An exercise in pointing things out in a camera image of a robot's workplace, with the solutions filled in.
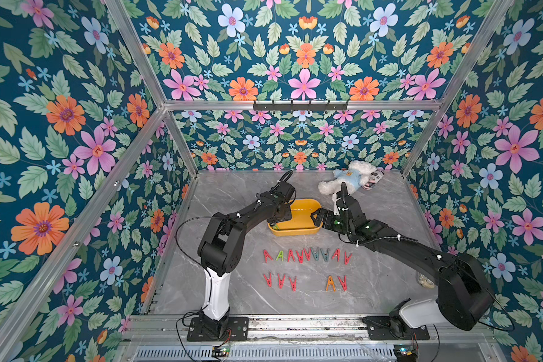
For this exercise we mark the white teddy bear blue shirt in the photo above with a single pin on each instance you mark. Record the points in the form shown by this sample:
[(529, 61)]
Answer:
[(356, 176)]

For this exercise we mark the patterned pouch near bear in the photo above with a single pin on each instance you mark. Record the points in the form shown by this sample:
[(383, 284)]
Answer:
[(374, 179)]

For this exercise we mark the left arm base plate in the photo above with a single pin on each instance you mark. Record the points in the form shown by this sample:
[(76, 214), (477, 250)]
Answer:
[(204, 329)]

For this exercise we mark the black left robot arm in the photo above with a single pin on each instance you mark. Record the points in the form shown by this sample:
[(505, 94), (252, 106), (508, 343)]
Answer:
[(222, 244)]

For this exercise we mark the aluminium front rail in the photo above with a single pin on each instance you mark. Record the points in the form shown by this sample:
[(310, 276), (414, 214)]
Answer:
[(294, 328)]

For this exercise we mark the yellow plastic storage box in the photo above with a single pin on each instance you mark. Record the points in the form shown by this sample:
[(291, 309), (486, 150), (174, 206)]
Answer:
[(301, 222)]

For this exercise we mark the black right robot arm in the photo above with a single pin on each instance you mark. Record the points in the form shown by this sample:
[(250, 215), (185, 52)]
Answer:
[(464, 295)]

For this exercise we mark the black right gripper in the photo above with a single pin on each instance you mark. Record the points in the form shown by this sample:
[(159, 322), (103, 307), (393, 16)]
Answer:
[(342, 211)]

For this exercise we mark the black hook rail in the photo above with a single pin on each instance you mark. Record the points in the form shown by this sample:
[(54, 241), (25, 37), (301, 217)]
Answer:
[(292, 105)]

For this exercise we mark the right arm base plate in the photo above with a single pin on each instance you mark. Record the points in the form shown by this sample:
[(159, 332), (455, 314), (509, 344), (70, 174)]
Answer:
[(381, 328)]

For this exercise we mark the red clothespin second row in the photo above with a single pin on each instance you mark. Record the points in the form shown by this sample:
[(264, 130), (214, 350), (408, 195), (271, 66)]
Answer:
[(343, 282)]

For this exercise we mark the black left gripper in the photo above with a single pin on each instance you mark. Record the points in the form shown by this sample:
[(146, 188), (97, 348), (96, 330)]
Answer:
[(287, 215)]

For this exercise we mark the teal clothespin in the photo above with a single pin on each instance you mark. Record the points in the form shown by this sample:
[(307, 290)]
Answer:
[(325, 254), (315, 253)]

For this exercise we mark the orange clothespin row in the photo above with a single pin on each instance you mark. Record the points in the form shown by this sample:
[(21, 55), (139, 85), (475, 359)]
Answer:
[(330, 285)]

